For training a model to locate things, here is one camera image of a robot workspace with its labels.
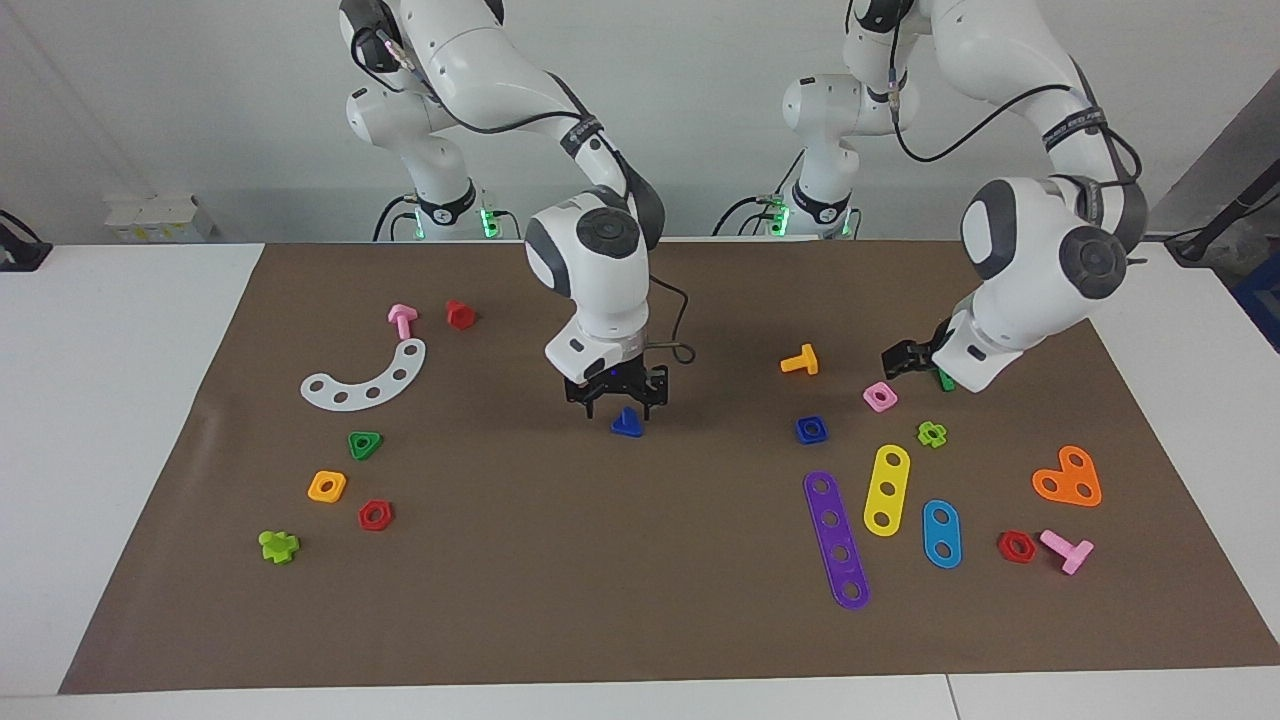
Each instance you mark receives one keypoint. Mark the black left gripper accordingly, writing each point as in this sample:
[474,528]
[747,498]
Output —
[938,345]

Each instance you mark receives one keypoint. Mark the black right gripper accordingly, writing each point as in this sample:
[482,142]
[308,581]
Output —
[615,385]

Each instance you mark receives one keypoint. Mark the blue plastic screw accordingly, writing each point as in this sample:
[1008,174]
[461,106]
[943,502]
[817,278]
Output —
[627,427]

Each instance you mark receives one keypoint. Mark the blue square nut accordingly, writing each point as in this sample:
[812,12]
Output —
[800,436]

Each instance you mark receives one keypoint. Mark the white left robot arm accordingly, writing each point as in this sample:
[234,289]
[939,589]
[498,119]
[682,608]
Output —
[1030,270]

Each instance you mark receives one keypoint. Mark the dark green plastic screw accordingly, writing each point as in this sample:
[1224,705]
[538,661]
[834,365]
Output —
[945,381]

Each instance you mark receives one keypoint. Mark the pink square nut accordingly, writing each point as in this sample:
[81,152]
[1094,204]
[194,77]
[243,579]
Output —
[868,392]

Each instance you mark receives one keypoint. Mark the lime green cross nut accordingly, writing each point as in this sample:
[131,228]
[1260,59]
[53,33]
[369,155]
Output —
[941,436]

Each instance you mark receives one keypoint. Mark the orange plastic screw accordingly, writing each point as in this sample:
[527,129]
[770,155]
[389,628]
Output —
[805,360]

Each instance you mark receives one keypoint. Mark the yellow three-hole plate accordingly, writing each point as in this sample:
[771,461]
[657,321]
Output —
[887,475]

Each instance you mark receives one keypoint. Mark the purple four-hole plate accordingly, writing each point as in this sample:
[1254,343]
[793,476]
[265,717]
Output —
[826,503]

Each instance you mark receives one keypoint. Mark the brown table mat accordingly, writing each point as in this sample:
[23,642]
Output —
[600,580]

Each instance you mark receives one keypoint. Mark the blue two-hole plate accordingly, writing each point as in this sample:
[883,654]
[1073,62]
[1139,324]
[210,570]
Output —
[941,534]

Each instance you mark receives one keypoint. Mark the red plastic screw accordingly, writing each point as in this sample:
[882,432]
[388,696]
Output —
[460,318]

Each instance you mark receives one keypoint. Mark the orange heart-shaped plate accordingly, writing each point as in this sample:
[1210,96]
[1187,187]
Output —
[1068,477]

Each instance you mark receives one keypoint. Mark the red hexagon nut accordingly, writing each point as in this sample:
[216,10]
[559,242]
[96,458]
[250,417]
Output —
[1003,547]
[364,520]

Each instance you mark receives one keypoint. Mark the pink plastic screw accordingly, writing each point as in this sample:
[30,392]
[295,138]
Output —
[1072,553]
[402,325]

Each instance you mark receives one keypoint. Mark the white curved five-hole plate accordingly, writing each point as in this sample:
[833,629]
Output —
[385,384]

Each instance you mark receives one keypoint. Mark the green triangle nut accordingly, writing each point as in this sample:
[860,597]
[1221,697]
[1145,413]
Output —
[374,439]

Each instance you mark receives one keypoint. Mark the orange square nut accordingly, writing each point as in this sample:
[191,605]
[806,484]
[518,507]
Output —
[338,478]

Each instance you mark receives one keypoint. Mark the blue crate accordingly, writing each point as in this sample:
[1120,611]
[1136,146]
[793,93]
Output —
[1262,300]

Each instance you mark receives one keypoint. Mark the black stand pole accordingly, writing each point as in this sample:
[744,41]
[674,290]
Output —
[1235,210]

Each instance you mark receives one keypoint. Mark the lime green cross-head screw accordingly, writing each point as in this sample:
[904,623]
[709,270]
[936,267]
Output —
[275,546]

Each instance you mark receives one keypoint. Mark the small white box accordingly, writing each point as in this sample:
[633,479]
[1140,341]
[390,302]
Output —
[160,220]

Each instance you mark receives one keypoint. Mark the black table-edge device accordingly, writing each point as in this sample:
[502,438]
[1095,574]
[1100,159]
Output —
[20,255]

